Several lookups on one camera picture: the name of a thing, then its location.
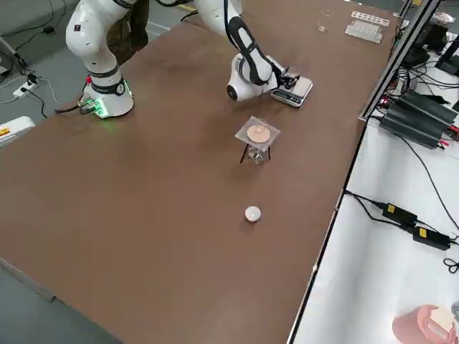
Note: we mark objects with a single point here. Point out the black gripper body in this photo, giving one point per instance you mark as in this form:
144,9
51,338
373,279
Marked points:
279,77

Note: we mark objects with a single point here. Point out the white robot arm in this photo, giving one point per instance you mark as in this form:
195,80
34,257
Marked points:
97,53

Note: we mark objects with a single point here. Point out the silver digital balance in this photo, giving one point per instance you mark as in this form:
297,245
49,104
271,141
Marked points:
299,93

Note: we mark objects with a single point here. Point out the large glass beaker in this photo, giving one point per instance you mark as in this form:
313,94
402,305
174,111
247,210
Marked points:
325,21

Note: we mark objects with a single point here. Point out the glass alcohol lamp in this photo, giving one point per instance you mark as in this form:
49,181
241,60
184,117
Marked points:
257,154

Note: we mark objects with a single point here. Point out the black tripod stand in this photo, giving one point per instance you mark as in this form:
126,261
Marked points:
244,154

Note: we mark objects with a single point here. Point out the white test tube rack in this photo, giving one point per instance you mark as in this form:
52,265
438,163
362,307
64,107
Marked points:
365,28

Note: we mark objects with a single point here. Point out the black power supply unit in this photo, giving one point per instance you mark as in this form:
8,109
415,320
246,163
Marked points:
412,129
426,107

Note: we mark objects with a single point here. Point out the small white round jar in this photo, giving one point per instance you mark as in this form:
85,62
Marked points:
252,214

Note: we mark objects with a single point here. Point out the person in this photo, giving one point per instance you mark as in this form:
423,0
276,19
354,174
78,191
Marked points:
138,28

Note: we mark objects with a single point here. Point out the black power adapter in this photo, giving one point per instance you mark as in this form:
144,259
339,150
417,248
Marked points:
430,237
399,214

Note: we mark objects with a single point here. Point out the white power strip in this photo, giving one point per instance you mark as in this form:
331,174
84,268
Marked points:
25,89

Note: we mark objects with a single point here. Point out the white box orange label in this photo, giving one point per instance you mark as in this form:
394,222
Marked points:
14,130

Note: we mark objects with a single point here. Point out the pink plastic cup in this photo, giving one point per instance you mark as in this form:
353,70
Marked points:
419,326

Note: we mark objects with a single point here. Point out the aluminium frame post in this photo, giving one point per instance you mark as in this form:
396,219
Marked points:
396,61

